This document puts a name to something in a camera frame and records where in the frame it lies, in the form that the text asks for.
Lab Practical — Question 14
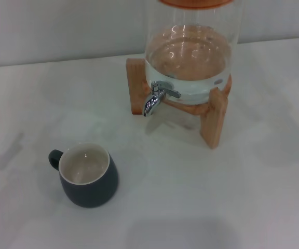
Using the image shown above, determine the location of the wooden dispenser stand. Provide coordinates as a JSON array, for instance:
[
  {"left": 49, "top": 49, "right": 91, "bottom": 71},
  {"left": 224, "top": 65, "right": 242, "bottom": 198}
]
[{"left": 126, "top": 58, "right": 233, "bottom": 150}]

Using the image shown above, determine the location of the chrome dispenser faucet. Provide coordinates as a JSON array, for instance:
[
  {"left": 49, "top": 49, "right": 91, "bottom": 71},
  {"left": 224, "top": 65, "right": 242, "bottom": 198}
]
[{"left": 142, "top": 80, "right": 182, "bottom": 118}]

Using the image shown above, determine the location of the glass water dispenser jar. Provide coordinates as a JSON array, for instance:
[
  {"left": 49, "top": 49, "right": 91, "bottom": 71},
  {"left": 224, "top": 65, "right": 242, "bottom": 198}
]
[{"left": 143, "top": 4, "right": 243, "bottom": 105}]

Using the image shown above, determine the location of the dark grey ceramic cup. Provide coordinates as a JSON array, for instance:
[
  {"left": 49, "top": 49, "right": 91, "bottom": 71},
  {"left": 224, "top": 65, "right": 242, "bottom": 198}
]
[{"left": 48, "top": 142, "right": 119, "bottom": 208}]

